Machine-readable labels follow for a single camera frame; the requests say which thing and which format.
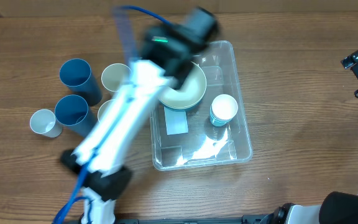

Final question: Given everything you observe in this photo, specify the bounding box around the cream bowl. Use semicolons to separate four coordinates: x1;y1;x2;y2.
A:
159;62;207;108

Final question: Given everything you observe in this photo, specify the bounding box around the beige tall cup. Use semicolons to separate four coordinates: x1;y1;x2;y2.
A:
98;99;114;121
101;63;131;96

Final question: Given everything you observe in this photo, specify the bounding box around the pink small cup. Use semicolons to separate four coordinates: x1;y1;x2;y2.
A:
211;94;238;120

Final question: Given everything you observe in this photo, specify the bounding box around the dark blue tall cup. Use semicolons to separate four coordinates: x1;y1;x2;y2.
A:
55;95;98;138
59;58;103;106

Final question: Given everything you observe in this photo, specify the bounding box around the light blue small cup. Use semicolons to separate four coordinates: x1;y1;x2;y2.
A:
212;116;229;127

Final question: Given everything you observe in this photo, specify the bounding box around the grey small cup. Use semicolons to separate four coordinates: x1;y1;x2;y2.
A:
29;109;63;138

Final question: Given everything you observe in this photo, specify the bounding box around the dark blue bowl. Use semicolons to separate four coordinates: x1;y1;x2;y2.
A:
159;100;203;111

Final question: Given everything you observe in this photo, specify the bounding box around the mint green small cup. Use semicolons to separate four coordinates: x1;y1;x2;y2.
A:
209;106;219;123

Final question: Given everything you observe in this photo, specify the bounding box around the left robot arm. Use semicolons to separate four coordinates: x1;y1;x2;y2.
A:
53;23;219;223

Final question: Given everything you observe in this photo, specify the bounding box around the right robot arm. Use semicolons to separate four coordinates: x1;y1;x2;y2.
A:
260;50;358;224

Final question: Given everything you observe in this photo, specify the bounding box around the white label in bin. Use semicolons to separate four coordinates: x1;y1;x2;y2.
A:
164;107;188;135

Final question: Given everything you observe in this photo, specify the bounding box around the clear plastic storage bin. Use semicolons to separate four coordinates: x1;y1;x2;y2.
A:
150;40;253;171

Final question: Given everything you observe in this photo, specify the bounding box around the left blue cable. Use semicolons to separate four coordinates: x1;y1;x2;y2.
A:
52;4;175;224

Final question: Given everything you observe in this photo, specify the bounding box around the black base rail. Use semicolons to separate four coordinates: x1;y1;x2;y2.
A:
114;214;273;224

